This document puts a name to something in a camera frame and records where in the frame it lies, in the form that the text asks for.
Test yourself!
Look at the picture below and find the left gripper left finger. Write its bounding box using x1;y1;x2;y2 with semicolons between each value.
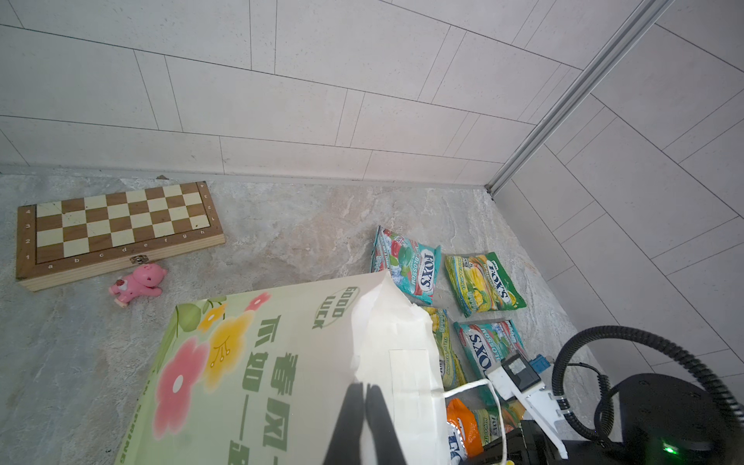
323;383;365;465

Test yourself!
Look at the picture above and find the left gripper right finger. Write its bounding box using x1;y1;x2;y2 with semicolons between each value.
364;385;407;465

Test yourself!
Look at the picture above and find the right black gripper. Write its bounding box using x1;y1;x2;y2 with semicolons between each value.
464;420;581;465

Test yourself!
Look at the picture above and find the orange candy bag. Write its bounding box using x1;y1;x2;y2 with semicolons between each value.
446;397;527;465

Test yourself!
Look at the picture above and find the green fruit candy bag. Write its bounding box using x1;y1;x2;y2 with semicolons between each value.
424;306;467;391

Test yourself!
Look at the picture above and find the white paper gift bag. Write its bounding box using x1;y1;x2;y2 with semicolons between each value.
116;272;451;464

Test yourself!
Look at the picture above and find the green yellow candy bag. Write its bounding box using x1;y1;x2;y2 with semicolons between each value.
445;252;527;318

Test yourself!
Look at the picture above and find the teal mint candy bag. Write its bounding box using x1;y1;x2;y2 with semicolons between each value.
370;226;442;305

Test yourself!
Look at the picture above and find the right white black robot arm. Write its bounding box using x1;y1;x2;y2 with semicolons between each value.
469;325;743;464

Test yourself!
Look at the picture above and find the pink pig toy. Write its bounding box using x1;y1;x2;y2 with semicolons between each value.
108;263;168;308

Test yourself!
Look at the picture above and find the wooden chessboard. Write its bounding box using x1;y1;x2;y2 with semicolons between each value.
15;181;226;292

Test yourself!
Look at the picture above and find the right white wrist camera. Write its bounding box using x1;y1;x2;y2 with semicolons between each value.
484;352;569;460

